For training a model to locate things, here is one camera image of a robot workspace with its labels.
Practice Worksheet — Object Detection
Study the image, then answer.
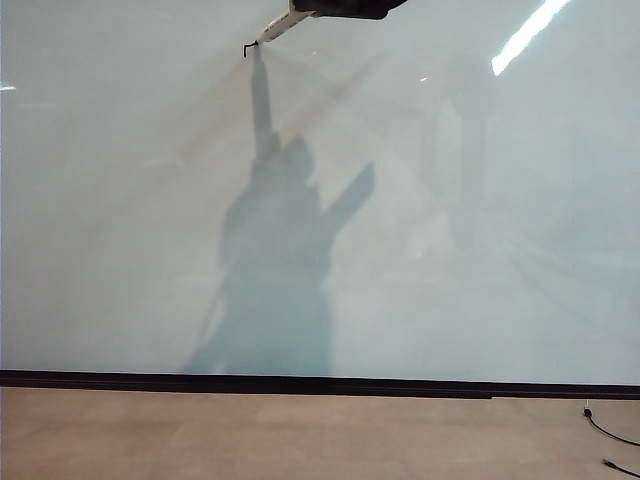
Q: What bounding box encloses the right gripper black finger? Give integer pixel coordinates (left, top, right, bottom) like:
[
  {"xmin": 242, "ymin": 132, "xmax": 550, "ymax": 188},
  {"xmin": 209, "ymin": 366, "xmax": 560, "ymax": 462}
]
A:
[
  {"xmin": 290, "ymin": 0, "xmax": 335, "ymax": 17},
  {"xmin": 333, "ymin": 0, "xmax": 409, "ymax": 21}
]

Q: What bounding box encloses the white marker pen black cap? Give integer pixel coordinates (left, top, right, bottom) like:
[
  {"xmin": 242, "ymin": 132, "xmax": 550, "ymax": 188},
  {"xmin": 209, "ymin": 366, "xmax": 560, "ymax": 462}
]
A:
[{"xmin": 255, "ymin": 0, "xmax": 321, "ymax": 47}]

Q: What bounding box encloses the whiteboard with black frame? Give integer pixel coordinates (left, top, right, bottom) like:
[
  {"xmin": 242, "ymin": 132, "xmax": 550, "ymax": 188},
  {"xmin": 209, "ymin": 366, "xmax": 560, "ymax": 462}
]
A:
[{"xmin": 0, "ymin": 0, "xmax": 640, "ymax": 401}]

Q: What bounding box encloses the black floor cable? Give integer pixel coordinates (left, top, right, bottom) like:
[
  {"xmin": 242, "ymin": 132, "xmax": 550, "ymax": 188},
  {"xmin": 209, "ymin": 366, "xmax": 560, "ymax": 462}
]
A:
[
  {"xmin": 602, "ymin": 457, "xmax": 640, "ymax": 477},
  {"xmin": 581, "ymin": 399, "xmax": 640, "ymax": 447}
]

